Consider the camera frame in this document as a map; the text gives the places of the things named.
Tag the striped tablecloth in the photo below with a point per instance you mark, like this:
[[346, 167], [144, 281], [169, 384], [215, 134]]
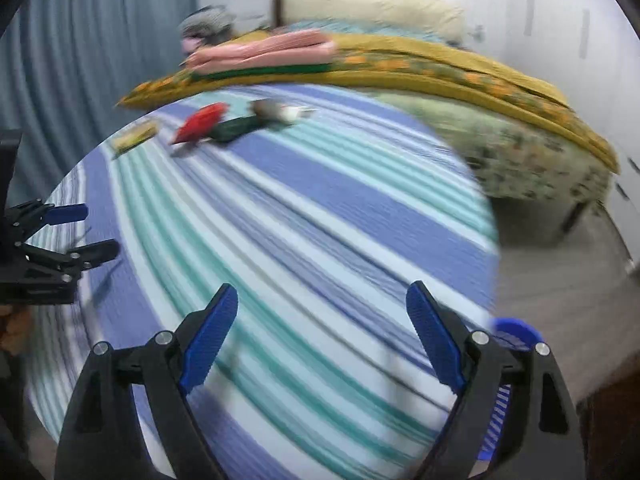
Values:
[[300, 210]]

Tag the pink folded cloth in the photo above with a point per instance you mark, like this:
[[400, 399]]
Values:
[[260, 50]]

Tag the red snack packet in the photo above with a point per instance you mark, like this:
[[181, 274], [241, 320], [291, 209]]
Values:
[[200, 122]]

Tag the blue plastic basket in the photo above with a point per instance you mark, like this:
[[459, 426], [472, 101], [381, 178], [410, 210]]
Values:
[[515, 330]]

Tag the yellow snack packet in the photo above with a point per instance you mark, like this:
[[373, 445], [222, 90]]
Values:
[[134, 136]]

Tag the blue-grey curtain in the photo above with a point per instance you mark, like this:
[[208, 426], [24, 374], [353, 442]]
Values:
[[100, 35]]

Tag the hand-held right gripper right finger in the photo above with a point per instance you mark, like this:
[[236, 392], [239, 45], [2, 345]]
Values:
[[435, 340]]

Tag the yellow floral blanket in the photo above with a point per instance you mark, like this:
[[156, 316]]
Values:
[[425, 52]]

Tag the beige pillow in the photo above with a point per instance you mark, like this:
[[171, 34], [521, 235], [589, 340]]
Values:
[[375, 10]]

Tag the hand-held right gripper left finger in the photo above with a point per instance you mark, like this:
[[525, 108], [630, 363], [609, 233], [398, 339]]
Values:
[[212, 340]]

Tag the dark green packet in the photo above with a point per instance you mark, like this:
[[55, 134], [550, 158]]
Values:
[[232, 128]]

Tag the white crumpled wrapper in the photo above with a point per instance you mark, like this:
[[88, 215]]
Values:
[[280, 110]]

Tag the bed with floral sheet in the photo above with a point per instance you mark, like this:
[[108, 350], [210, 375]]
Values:
[[525, 160]]

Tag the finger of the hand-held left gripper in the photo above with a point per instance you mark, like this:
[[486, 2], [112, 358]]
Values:
[[90, 252], [65, 213]]

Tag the dark wooden furniture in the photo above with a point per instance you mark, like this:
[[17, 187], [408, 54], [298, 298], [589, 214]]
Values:
[[615, 425]]

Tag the person's left forearm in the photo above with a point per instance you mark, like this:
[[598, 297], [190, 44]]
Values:
[[15, 327]]

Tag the grey bag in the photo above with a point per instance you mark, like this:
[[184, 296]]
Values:
[[205, 20]]

